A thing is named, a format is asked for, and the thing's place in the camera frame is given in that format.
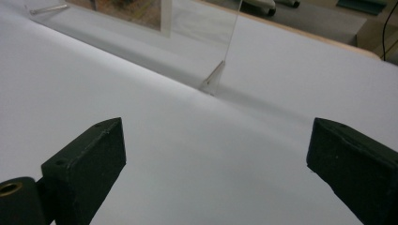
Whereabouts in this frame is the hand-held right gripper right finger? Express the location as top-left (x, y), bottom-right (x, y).
top-left (306, 117), bottom-right (398, 225)

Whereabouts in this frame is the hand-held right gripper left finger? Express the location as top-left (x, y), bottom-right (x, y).
top-left (40, 116), bottom-right (128, 225)

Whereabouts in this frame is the beige postcard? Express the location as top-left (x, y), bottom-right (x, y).
top-left (65, 0), bottom-right (174, 38)

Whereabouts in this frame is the clear acrylic photo frame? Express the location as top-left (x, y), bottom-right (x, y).
top-left (24, 0), bottom-right (244, 97)

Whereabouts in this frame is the teal flat object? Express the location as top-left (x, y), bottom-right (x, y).
top-left (336, 0), bottom-right (388, 16)

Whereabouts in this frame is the grey chair leg black caster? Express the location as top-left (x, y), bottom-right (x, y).
top-left (275, 0), bottom-right (301, 9)

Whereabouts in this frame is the black cable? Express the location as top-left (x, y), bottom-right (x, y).
top-left (381, 0), bottom-right (398, 62)

